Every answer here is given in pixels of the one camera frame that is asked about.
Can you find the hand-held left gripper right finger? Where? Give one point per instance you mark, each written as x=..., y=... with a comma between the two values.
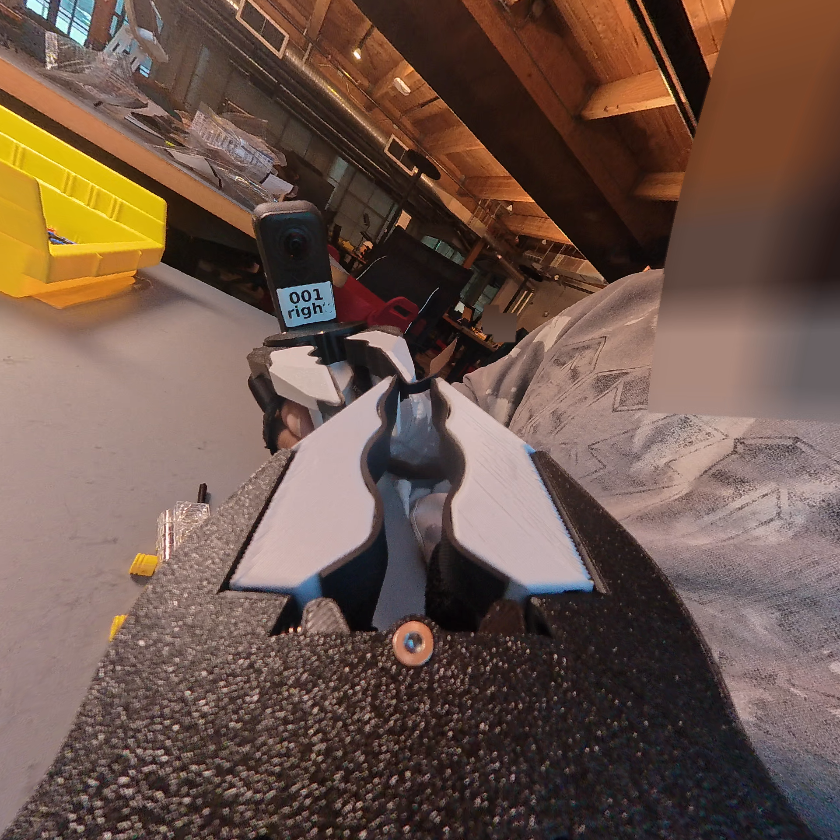
x=518, y=512

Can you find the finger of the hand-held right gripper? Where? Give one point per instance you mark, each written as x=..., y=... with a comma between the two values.
x=394, y=348
x=302, y=379

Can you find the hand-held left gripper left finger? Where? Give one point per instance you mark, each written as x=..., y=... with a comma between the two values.
x=315, y=512

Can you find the clear plastic engine block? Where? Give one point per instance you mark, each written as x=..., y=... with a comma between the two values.
x=177, y=525

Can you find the yellow piston crankshaft assembly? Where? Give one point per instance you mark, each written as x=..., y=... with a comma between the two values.
x=141, y=564

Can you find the person's right hand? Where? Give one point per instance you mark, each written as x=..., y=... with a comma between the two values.
x=295, y=423

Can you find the cluttered wooden workbench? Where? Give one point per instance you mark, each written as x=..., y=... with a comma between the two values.
x=164, y=151

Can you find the grey patterned sweatshirt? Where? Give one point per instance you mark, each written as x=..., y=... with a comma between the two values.
x=722, y=558

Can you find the yellow storage bin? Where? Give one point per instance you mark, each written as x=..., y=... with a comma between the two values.
x=79, y=216

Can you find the silver ventilation duct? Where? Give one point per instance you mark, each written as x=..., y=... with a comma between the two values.
x=367, y=124

